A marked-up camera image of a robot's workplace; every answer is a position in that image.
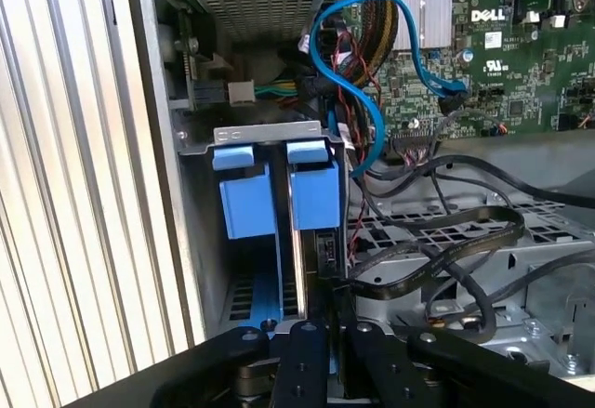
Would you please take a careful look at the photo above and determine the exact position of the green Dell motherboard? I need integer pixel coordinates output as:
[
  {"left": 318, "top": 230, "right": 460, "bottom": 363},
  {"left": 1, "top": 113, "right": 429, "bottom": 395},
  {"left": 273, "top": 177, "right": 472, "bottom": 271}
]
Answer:
[{"left": 324, "top": 0, "right": 595, "bottom": 142}]

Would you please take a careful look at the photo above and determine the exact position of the green yellow wire bundle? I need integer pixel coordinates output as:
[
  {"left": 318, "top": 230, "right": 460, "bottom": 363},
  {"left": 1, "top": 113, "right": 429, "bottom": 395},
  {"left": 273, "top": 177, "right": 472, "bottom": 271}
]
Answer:
[{"left": 254, "top": 80, "right": 298, "bottom": 99}]

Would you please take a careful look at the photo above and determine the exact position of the black grey PC case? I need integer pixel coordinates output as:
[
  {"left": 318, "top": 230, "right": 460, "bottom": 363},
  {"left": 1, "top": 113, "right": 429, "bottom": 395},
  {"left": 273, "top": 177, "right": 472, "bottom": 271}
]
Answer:
[{"left": 109, "top": 0, "right": 595, "bottom": 381}]

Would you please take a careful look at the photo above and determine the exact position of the metal drive cage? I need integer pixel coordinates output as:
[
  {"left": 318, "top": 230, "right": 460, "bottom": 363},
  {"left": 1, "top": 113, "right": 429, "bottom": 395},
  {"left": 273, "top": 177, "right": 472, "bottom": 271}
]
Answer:
[{"left": 348, "top": 138, "right": 595, "bottom": 381}]

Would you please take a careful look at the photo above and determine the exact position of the metal disk bay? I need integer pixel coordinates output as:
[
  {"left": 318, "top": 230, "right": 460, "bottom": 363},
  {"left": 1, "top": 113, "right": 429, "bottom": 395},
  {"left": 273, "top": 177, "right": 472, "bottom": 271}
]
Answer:
[{"left": 174, "top": 120, "right": 352, "bottom": 335}]

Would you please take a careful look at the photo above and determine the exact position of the black round wire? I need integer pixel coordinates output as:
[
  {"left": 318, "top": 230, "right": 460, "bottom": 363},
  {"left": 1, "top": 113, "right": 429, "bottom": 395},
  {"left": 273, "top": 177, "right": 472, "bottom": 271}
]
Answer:
[{"left": 360, "top": 154, "right": 595, "bottom": 207}]

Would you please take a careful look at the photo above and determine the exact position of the braided power wire bundle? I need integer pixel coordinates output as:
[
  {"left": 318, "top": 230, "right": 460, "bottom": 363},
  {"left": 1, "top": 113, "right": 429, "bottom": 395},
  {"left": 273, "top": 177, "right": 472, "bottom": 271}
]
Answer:
[{"left": 324, "top": 0, "right": 402, "bottom": 91}]

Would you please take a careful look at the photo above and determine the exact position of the thin black wire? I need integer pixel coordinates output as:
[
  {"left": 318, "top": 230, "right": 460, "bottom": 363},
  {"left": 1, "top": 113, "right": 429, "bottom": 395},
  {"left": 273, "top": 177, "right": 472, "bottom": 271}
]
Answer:
[{"left": 417, "top": 244, "right": 497, "bottom": 347}]

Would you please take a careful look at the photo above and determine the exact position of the black disk wire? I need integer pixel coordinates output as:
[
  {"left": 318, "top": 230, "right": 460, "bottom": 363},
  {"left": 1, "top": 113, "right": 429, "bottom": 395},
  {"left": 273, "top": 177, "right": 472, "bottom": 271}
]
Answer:
[{"left": 346, "top": 204, "right": 527, "bottom": 309}]

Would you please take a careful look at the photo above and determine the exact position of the silver chipset heatsink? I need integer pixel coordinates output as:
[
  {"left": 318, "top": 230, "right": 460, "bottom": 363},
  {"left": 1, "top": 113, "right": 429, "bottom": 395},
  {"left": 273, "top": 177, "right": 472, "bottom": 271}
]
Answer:
[{"left": 392, "top": 0, "right": 455, "bottom": 52}]

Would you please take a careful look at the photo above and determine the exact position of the blue flat wire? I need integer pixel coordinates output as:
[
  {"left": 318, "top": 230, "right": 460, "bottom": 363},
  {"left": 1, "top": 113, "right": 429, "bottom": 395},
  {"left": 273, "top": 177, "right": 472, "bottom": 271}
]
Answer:
[{"left": 309, "top": 0, "right": 471, "bottom": 180}]

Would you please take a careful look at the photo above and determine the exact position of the white plastic connector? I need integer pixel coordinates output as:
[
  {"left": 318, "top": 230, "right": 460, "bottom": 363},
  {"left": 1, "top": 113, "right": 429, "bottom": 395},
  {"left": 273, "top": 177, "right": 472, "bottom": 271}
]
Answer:
[{"left": 226, "top": 79, "right": 257, "bottom": 104}]

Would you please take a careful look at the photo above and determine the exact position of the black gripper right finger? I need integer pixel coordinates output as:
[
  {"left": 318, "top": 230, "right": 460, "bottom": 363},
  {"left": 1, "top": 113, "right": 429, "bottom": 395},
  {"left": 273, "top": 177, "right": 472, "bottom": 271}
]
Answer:
[{"left": 333, "top": 280, "right": 595, "bottom": 408}]

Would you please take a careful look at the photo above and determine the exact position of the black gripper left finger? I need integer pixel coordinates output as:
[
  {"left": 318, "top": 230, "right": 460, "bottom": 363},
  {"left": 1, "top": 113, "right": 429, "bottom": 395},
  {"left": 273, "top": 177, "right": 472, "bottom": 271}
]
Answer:
[{"left": 59, "top": 282, "right": 334, "bottom": 408}]

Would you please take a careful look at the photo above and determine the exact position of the red black twisted wire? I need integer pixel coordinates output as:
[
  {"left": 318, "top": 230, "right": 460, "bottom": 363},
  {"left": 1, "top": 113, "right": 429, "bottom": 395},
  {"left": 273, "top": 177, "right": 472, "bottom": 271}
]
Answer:
[{"left": 332, "top": 31, "right": 380, "bottom": 268}]

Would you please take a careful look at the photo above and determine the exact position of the hard disk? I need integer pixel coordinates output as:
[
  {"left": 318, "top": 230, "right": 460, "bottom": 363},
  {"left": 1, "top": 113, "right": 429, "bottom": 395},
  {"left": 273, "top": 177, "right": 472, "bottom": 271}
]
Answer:
[{"left": 284, "top": 140, "right": 349, "bottom": 319}]

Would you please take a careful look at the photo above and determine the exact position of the blue disk carrier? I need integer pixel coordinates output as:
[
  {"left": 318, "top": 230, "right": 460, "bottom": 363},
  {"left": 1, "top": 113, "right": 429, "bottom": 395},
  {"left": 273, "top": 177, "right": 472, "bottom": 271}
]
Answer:
[{"left": 211, "top": 143, "right": 283, "bottom": 330}]

